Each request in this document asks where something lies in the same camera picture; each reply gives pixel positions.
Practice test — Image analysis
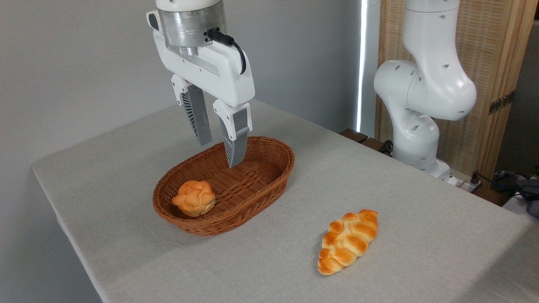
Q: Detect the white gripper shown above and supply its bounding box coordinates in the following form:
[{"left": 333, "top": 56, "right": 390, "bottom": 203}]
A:
[{"left": 146, "top": 10, "right": 256, "bottom": 169}]

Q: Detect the long braided bread loaf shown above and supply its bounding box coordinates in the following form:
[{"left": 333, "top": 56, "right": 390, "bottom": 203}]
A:
[{"left": 317, "top": 209, "right": 379, "bottom": 276}]

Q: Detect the brown wicker basket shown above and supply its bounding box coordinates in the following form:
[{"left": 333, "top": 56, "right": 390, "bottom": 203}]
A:
[{"left": 152, "top": 136, "right": 296, "bottom": 236}]

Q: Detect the round knotted bread roll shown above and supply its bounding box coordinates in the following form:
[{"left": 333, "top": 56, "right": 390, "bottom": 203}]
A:
[{"left": 171, "top": 180, "right": 216, "bottom": 218}]

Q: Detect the grey tablecloth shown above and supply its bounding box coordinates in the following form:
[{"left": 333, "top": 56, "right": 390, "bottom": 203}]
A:
[{"left": 32, "top": 99, "right": 539, "bottom": 303}]

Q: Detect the dark wooden slat bench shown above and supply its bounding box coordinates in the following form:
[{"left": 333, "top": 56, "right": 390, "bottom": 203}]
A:
[{"left": 339, "top": 128, "right": 393, "bottom": 157}]

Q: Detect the white power strip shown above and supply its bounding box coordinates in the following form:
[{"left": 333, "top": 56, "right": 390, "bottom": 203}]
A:
[{"left": 456, "top": 170, "right": 483, "bottom": 194}]

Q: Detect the metal screen hinge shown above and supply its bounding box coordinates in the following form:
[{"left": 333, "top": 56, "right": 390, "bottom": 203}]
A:
[{"left": 488, "top": 90, "right": 515, "bottom": 115}]

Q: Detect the wooden rattan folding screen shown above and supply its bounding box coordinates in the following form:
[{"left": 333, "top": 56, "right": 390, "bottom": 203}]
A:
[{"left": 374, "top": 0, "right": 539, "bottom": 182}]

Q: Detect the dark grey bag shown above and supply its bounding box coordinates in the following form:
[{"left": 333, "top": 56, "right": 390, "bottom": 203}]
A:
[{"left": 494, "top": 167, "right": 539, "bottom": 218}]

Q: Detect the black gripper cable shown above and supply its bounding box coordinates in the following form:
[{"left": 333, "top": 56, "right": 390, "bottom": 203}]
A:
[{"left": 206, "top": 28, "right": 247, "bottom": 75}]

